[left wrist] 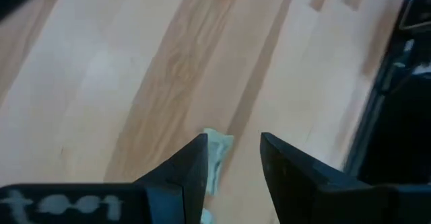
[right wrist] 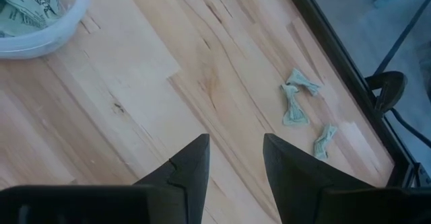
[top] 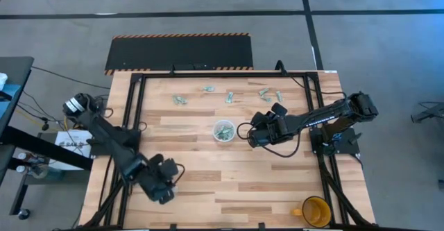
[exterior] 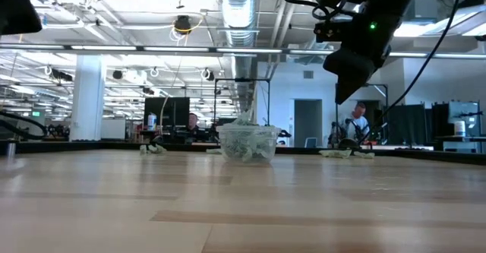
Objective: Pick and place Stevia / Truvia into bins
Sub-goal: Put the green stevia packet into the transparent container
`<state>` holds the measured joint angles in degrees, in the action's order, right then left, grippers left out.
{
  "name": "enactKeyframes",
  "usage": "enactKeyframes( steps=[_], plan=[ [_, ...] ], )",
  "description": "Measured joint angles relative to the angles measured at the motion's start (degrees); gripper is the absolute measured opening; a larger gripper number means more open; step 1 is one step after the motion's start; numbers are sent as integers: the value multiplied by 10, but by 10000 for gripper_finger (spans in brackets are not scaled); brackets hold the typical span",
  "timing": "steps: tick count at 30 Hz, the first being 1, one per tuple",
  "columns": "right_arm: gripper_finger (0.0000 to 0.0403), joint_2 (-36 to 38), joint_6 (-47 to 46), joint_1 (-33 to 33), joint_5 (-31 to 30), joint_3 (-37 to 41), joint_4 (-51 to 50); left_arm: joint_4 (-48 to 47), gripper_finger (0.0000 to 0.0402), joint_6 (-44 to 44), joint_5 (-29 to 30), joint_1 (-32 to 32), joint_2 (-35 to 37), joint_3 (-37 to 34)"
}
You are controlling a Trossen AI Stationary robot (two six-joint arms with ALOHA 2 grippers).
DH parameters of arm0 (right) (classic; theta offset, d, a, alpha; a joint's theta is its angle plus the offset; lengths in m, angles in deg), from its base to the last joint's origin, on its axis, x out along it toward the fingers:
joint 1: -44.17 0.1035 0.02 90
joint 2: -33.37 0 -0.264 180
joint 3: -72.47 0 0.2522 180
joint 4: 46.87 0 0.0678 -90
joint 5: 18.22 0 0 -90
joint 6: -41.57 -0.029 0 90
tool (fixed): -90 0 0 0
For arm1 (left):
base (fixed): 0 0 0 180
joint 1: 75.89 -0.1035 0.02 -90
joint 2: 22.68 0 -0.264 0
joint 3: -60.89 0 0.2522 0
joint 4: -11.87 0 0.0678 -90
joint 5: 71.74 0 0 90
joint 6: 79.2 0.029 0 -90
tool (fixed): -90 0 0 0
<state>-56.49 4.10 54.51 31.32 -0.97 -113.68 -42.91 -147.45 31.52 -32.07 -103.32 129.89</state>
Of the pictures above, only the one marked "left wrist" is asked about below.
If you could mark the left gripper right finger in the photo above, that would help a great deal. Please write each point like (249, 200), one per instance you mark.
(320, 197)

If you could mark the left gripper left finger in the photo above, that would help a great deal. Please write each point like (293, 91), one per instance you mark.
(101, 204)

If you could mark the pale green cloth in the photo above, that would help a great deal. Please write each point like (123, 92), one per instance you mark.
(220, 150)

